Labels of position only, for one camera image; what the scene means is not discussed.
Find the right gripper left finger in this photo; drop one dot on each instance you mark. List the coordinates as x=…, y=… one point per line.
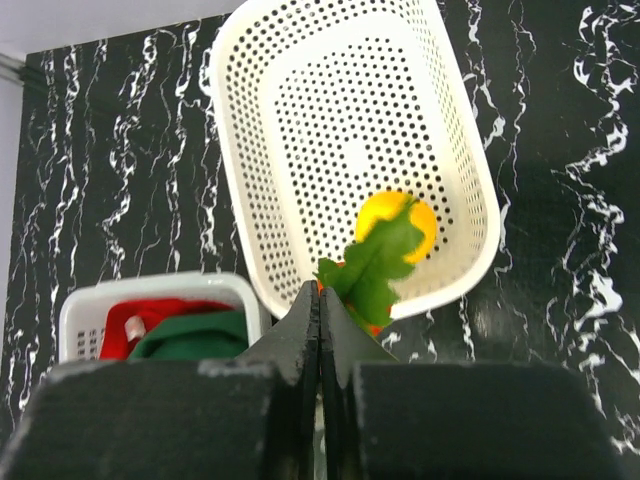
x=290, y=350

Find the red cloth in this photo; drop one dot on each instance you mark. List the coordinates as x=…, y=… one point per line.
x=129, y=321

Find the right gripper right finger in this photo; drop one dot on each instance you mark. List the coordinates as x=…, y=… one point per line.
x=343, y=345

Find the empty white perforated basket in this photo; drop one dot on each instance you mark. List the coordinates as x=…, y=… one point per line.
x=321, y=104

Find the white basket with cloths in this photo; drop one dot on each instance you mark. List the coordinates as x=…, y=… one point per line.
x=83, y=315

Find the green fake lettuce leaf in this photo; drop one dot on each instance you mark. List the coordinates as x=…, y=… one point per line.
x=368, y=270

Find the dark green cloth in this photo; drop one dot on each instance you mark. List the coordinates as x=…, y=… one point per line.
x=211, y=335

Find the yellow fake lemon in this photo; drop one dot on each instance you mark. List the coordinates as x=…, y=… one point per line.
x=393, y=214

